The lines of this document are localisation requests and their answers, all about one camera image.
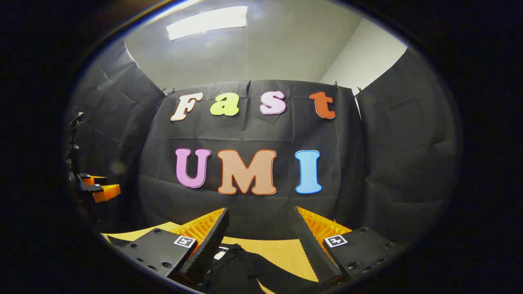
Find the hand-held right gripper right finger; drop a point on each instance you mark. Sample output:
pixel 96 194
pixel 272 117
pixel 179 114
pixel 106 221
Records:
pixel 316 257

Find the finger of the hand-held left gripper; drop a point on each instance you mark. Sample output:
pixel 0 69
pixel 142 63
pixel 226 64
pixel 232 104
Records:
pixel 107 192
pixel 96 179

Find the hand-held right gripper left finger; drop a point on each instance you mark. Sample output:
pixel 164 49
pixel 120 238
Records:
pixel 206 253

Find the ceiling light panel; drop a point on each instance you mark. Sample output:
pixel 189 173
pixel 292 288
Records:
pixel 208 22

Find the black backdrop cloth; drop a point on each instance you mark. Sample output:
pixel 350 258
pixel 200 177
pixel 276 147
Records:
pixel 245 130

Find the black buttoned garment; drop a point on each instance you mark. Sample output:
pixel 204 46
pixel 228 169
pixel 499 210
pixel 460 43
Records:
pixel 245 273

